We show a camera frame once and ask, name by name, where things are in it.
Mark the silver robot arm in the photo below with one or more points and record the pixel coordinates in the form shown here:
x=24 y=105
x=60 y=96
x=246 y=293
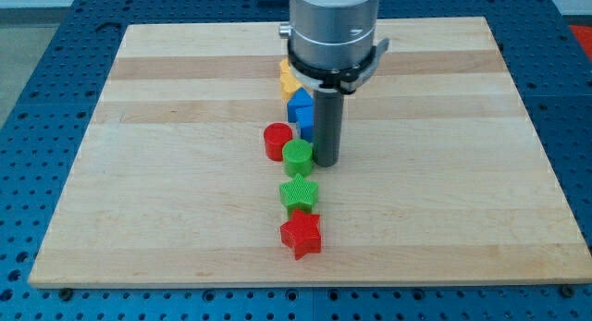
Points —
x=331 y=34

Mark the green cylinder block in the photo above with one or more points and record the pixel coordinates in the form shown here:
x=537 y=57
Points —
x=297 y=158

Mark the red cylinder block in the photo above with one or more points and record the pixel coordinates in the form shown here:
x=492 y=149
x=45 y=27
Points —
x=276 y=135

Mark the green star block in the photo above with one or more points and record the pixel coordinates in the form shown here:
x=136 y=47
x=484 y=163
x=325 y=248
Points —
x=299 y=194

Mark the blue cube block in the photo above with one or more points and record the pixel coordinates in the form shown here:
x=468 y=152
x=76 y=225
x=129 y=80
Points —
x=305 y=122

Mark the blue pentagon block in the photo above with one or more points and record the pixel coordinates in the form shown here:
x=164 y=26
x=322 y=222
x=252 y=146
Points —
x=300 y=99

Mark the grey cylindrical pointer tool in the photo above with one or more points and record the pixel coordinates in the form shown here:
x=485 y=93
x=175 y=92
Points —
x=328 y=111

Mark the yellow block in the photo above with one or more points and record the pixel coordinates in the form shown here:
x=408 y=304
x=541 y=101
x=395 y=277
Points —
x=289 y=85

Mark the red star block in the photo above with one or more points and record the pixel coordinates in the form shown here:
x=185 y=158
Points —
x=301 y=233

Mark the wooden board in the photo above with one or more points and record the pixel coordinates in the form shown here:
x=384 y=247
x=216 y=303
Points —
x=441 y=179

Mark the black tool flange with bracket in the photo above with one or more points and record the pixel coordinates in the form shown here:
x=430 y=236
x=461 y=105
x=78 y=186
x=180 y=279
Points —
x=345 y=80

